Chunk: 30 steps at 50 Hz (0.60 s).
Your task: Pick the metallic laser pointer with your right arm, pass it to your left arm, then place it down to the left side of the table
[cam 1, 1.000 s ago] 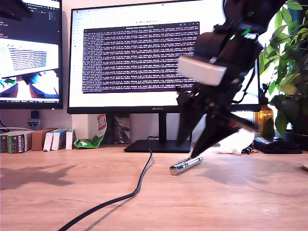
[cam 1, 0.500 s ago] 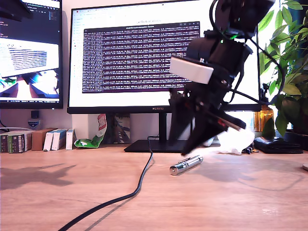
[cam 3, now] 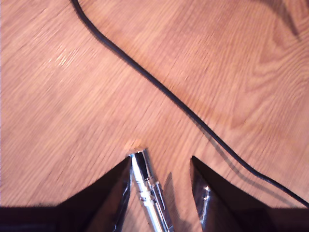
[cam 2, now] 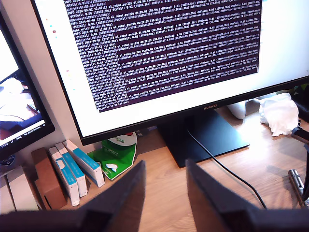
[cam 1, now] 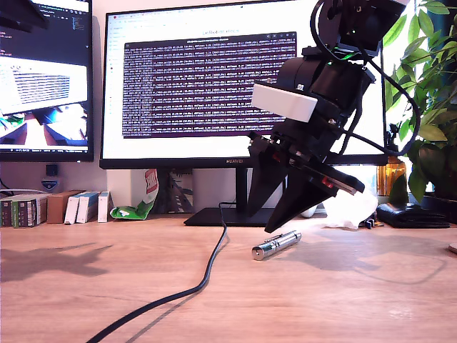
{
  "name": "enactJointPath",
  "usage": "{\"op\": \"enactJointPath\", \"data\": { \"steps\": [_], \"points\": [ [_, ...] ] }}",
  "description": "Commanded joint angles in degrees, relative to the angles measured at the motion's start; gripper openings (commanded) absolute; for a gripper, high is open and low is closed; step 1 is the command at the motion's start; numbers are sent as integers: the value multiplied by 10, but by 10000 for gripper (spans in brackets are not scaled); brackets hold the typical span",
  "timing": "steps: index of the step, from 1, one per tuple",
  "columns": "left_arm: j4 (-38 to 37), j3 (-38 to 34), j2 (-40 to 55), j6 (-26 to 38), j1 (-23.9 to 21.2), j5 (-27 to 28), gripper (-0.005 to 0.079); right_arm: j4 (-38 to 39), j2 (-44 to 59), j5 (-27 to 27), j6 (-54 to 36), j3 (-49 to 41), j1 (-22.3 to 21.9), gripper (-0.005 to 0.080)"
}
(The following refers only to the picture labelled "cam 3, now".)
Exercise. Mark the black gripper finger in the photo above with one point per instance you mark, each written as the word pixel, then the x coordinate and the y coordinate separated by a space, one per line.
pixel 101 207
pixel 227 207

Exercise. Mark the metallic silver laser pointer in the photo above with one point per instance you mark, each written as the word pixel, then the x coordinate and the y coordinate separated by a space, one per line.
pixel 144 183

